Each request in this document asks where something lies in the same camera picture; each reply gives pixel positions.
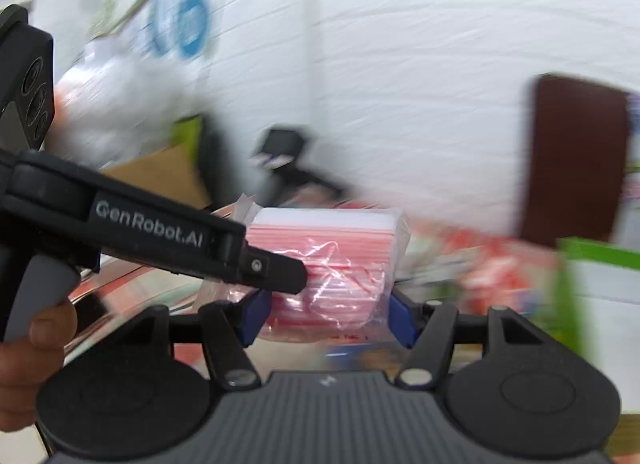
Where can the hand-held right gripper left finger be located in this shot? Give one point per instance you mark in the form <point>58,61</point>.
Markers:
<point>254,316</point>

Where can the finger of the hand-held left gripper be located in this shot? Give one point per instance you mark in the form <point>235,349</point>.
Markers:
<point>274,271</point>

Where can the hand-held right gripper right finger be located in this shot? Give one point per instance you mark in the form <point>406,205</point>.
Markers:
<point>403,320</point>

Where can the pack of red-striped zip bags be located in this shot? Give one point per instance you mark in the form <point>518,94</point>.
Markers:
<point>330,249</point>

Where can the person's left hand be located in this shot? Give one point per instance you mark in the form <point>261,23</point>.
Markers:
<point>35,344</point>

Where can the cardboard box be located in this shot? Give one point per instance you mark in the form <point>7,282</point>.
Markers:
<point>160,173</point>

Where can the red plaid tablecloth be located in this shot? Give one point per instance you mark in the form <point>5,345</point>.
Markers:
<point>492,264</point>

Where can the white plastic bag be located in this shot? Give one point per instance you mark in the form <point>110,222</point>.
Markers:
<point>115,98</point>

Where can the idle black hand-held gripper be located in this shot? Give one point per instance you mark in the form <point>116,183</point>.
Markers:
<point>282,142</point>

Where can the green and white box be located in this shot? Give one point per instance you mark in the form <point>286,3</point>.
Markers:
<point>595,294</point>

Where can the brown chair back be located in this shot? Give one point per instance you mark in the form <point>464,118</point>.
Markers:
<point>575,158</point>

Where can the wall poster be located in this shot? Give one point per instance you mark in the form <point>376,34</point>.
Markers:
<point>180,18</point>

